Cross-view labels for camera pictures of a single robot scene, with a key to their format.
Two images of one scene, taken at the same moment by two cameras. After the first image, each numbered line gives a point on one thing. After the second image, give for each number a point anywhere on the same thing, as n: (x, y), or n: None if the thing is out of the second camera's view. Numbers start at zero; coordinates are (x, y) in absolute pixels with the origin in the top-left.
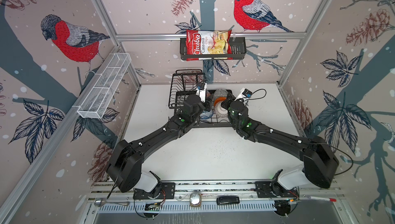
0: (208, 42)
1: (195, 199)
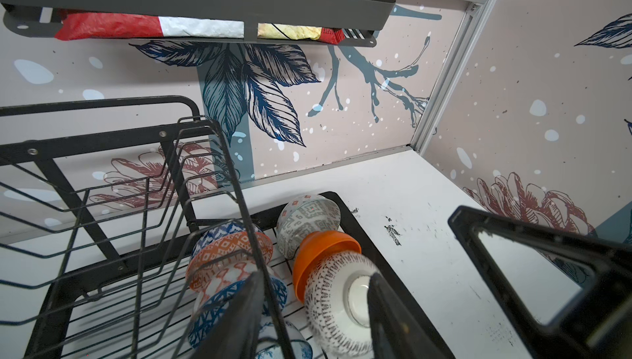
0: (106, 24)
1: None
